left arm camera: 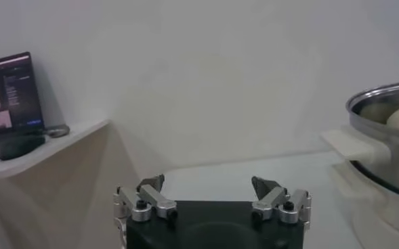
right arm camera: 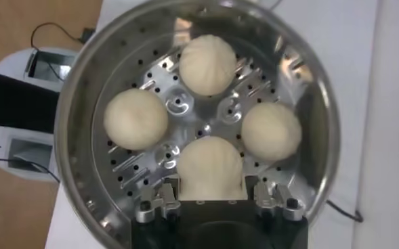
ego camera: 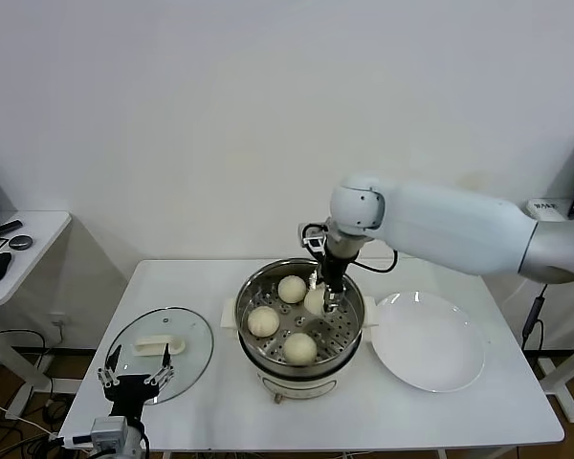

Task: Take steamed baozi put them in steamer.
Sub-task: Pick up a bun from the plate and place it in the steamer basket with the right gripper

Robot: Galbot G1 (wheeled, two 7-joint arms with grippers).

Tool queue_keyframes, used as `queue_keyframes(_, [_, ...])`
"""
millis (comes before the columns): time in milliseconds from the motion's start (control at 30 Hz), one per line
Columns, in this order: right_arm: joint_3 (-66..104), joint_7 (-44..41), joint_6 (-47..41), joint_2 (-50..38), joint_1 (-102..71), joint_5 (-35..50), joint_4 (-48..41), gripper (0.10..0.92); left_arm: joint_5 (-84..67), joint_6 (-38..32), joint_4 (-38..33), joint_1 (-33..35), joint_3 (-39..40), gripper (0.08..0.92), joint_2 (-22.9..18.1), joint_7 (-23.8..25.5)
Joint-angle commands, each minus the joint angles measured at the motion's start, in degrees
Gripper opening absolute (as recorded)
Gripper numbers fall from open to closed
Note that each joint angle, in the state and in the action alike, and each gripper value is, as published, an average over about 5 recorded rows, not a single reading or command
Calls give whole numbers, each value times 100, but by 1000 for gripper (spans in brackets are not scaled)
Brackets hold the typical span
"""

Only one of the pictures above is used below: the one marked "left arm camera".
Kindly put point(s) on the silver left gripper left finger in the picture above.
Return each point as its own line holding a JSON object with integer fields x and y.
{"x": 155, "y": 201}

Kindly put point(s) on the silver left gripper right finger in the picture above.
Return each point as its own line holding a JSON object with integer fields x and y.
{"x": 270, "y": 203}

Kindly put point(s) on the white side desk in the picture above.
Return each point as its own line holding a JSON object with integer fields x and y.
{"x": 50, "y": 203}

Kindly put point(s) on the cream electric cooker base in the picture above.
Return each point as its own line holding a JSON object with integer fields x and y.
{"x": 382, "y": 220}

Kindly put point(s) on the round dark grey disc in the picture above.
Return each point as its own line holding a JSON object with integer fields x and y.
{"x": 57, "y": 130}

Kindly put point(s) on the black computer mouse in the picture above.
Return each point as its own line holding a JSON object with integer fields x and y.
{"x": 19, "y": 147}

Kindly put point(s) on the black laptop with purple screen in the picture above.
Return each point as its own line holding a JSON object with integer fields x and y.
{"x": 16, "y": 94}

